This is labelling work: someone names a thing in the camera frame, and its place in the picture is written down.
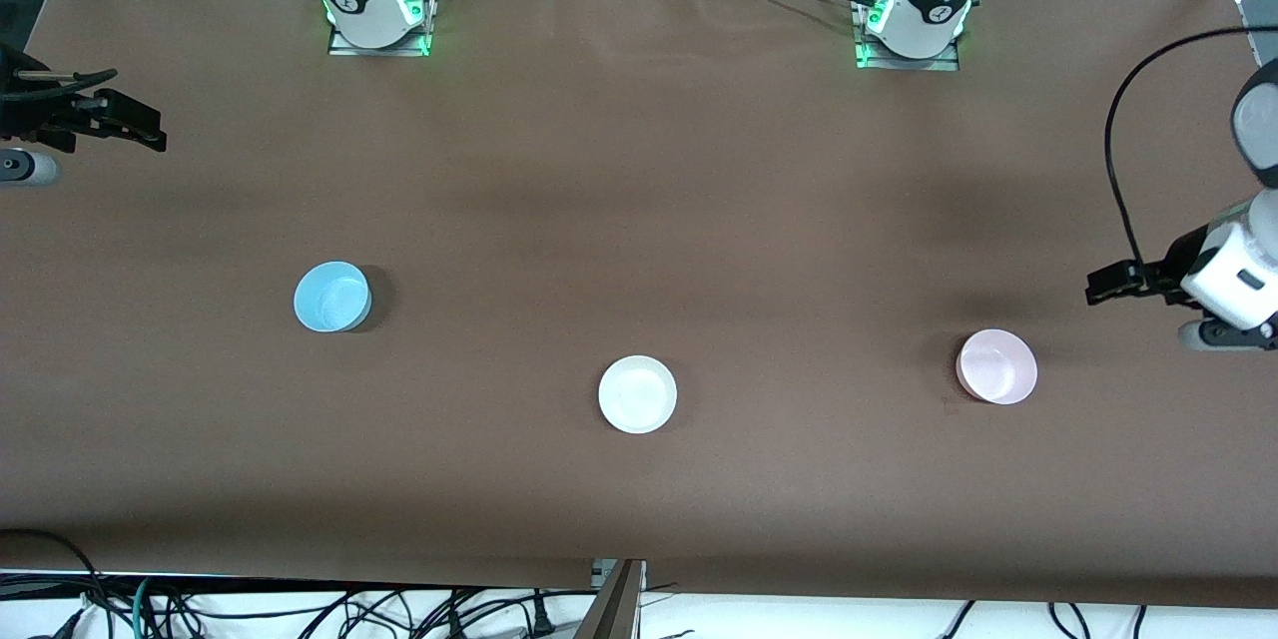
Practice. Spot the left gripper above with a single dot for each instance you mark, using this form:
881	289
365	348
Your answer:
1164	272

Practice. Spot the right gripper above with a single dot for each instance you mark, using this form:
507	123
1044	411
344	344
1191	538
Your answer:
30	110

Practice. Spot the pink plastic bowl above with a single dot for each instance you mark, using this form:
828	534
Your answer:
996	366

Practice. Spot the blue plastic bowl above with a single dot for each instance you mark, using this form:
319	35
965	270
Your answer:
331	297

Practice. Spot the white plastic bowl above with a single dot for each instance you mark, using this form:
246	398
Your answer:
637	394

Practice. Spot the brown table cover sheet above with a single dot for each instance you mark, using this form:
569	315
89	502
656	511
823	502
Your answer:
639	180

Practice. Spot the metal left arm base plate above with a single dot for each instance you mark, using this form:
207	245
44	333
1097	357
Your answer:
904	63

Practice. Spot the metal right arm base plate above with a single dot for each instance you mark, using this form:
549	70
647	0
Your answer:
414	42

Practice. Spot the aluminium frame post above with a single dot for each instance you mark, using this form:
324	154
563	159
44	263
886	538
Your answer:
617	604

